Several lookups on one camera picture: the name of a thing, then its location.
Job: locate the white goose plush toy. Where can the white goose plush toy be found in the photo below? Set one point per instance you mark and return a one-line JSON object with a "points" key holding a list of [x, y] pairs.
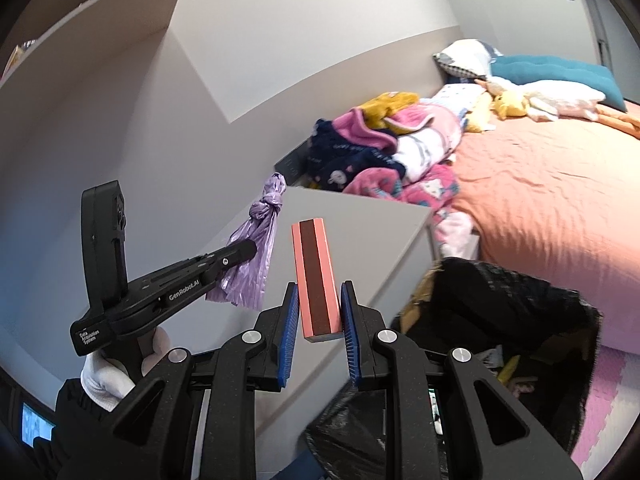
{"points": [[560, 92]]}

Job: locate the black bin bag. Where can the black bin bag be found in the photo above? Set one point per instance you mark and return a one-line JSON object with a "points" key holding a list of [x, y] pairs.
{"points": [[500, 300]]}

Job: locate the person's left hand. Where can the person's left hand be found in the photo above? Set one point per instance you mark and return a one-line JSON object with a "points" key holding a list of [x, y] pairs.
{"points": [[105, 380]]}

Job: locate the navy printed blanket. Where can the navy printed blanket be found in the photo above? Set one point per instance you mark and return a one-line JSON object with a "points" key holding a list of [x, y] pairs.
{"points": [[340, 160]]}

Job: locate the pink and brown striped box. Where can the pink and brown striped box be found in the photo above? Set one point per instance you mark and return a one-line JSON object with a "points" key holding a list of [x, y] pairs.
{"points": [[317, 280]]}

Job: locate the person's left forearm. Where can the person's left forearm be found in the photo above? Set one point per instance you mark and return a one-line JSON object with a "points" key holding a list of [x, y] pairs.
{"points": [[75, 435]]}

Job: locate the pink cartoon print blanket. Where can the pink cartoon print blanket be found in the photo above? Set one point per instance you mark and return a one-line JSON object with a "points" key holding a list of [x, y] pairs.
{"points": [[430, 190]]}

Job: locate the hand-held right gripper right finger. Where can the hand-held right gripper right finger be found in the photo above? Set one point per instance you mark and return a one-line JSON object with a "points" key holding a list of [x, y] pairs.
{"points": [[350, 335]]}

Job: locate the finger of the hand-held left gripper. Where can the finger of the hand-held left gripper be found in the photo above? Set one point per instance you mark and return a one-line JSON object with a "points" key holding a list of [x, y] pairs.
{"points": [[235, 260]]}

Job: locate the bed with orange sheet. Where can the bed with orange sheet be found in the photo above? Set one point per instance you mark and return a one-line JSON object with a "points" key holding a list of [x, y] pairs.
{"points": [[550, 200]]}

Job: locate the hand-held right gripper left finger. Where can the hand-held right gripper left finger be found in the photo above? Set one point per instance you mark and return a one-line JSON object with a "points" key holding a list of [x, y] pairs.
{"points": [[287, 335]]}

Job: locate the yellow duck plush toy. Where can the yellow duck plush toy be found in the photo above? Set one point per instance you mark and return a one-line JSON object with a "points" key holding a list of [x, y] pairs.
{"points": [[510, 102]]}

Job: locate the books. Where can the books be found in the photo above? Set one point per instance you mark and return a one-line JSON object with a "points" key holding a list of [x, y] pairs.
{"points": [[20, 57]]}

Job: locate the purple plastic bag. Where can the purple plastic bag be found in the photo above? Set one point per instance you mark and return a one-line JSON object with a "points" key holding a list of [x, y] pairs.
{"points": [[255, 260]]}

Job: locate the teal pillow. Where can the teal pillow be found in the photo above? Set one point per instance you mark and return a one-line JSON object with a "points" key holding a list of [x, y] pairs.
{"points": [[550, 70]]}

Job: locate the pink foam floor mat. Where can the pink foam floor mat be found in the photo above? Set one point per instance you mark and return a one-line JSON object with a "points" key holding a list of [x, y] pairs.
{"points": [[610, 410]]}

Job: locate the white wall shelf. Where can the white wall shelf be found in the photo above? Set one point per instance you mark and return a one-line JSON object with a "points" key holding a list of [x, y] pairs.
{"points": [[100, 15]]}

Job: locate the white striped blanket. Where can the white striped blanket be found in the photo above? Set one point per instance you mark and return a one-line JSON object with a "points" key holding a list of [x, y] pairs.
{"points": [[425, 150]]}

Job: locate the yellow tube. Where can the yellow tube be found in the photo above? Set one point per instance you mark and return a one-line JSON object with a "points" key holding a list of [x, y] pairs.
{"points": [[507, 370]]}

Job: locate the yellow cloth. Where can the yellow cloth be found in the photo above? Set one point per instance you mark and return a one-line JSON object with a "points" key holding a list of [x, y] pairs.
{"points": [[385, 105]]}

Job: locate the white dotted pillow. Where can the white dotted pillow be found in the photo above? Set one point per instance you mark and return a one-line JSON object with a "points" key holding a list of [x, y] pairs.
{"points": [[457, 95]]}

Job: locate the patchwork pillow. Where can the patchwork pillow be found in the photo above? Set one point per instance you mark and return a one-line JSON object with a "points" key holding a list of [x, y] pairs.
{"points": [[465, 57]]}

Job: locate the pink fleece blanket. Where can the pink fleece blanket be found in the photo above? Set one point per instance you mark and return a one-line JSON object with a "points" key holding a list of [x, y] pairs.
{"points": [[360, 127]]}

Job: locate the small lit screen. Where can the small lit screen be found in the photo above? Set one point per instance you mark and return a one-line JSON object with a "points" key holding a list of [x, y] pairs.
{"points": [[35, 422]]}

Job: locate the dark grey panel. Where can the dark grey panel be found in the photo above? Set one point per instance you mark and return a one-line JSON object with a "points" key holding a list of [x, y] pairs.
{"points": [[292, 162]]}

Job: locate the grey bedside table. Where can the grey bedside table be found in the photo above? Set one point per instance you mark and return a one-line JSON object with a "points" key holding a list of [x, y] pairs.
{"points": [[360, 230]]}

